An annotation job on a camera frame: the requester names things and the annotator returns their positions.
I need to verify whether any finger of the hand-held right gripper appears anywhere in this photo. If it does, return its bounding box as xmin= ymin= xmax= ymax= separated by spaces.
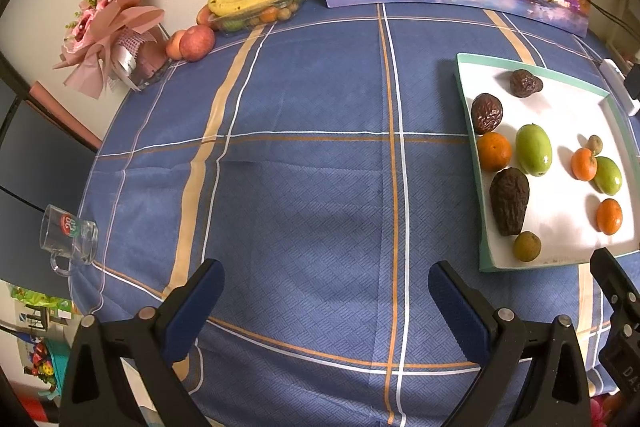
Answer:
xmin=590 ymin=248 xmax=640 ymax=323

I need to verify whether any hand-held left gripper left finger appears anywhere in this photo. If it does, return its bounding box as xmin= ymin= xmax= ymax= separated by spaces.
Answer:
xmin=60 ymin=258 xmax=226 ymax=427

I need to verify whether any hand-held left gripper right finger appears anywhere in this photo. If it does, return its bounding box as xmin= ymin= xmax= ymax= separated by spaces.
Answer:
xmin=427 ymin=261 xmax=593 ymax=427

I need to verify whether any orange tangerine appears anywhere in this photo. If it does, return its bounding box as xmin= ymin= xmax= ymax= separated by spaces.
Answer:
xmin=571 ymin=147 xmax=598 ymax=182
xmin=476 ymin=132 xmax=513 ymax=172
xmin=596 ymin=198 xmax=624 ymax=236

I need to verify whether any white tray with teal rim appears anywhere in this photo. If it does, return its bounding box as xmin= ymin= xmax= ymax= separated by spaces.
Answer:
xmin=452 ymin=53 xmax=640 ymax=273

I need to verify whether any green oval fruit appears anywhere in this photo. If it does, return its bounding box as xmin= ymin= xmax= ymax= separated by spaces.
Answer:
xmin=515 ymin=123 xmax=554 ymax=178
xmin=593 ymin=156 xmax=624 ymax=196

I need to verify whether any dark brown wrinkled avocado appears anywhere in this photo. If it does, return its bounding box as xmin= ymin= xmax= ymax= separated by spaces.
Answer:
xmin=489 ymin=167 xmax=531 ymax=238
xmin=471 ymin=93 xmax=504 ymax=135
xmin=509 ymin=69 xmax=544 ymax=98

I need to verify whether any clear glass mug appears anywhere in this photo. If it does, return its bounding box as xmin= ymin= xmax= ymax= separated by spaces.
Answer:
xmin=39 ymin=204 xmax=99 ymax=278

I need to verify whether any colourful printed carton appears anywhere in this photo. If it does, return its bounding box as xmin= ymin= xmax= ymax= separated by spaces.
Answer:
xmin=0 ymin=282 xmax=86 ymax=403

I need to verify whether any blue plaid tablecloth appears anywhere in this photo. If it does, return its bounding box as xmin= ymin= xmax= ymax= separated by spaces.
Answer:
xmin=65 ymin=2 xmax=640 ymax=427

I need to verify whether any black power adapter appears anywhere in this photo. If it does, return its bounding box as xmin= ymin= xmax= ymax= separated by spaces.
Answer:
xmin=622 ymin=62 xmax=640 ymax=100

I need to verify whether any white power strip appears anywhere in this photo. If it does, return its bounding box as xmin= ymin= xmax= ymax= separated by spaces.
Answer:
xmin=600 ymin=59 xmax=640 ymax=116

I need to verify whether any dark furniture panel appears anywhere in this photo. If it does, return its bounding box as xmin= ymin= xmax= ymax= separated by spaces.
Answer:
xmin=0 ymin=72 xmax=101 ymax=218

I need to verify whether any orange peach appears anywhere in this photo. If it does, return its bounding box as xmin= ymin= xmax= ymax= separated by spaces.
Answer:
xmin=166 ymin=31 xmax=187 ymax=60

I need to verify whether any red apple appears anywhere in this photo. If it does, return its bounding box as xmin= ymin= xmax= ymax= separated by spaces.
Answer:
xmin=179 ymin=25 xmax=216 ymax=62

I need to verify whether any clear plastic fruit container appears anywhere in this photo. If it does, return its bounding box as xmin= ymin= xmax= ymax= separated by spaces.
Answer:
xmin=207 ymin=0 xmax=307 ymax=36

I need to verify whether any pink flower bouquet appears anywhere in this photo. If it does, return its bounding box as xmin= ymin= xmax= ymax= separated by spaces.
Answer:
xmin=52 ymin=0 xmax=168 ymax=98

